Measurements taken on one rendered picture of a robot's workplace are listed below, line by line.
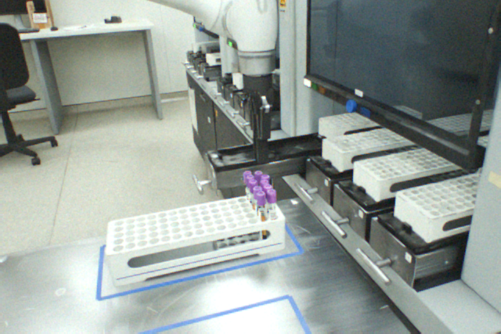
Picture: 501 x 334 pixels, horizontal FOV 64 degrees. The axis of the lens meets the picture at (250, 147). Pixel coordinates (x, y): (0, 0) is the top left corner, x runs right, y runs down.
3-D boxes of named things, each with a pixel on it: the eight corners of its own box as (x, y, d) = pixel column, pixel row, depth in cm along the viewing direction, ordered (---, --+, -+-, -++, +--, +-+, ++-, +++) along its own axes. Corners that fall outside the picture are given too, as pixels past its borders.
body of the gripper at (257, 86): (278, 74, 97) (279, 111, 100) (265, 67, 104) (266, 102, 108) (248, 77, 95) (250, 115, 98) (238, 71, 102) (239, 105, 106)
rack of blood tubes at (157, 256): (268, 218, 80) (268, 192, 78) (286, 248, 71) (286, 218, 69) (113, 249, 73) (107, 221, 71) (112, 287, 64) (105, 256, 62)
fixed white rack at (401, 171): (454, 163, 103) (458, 141, 100) (487, 181, 94) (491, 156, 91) (351, 185, 94) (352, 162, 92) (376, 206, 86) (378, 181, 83)
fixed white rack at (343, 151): (413, 142, 116) (416, 122, 113) (439, 156, 107) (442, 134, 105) (321, 160, 108) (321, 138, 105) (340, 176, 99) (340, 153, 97)
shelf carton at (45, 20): (32, 29, 366) (25, 1, 357) (36, 26, 385) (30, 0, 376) (52, 27, 371) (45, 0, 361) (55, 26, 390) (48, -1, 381)
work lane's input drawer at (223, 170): (403, 138, 136) (405, 113, 133) (432, 153, 124) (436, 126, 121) (191, 177, 117) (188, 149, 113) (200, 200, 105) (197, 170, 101)
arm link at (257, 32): (286, 49, 94) (264, 42, 106) (285, -23, 88) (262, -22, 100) (242, 54, 91) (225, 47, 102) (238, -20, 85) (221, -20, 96)
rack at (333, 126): (400, 123, 131) (401, 104, 129) (421, 133, 122) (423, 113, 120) (317, 137, 123) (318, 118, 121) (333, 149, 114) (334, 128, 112)
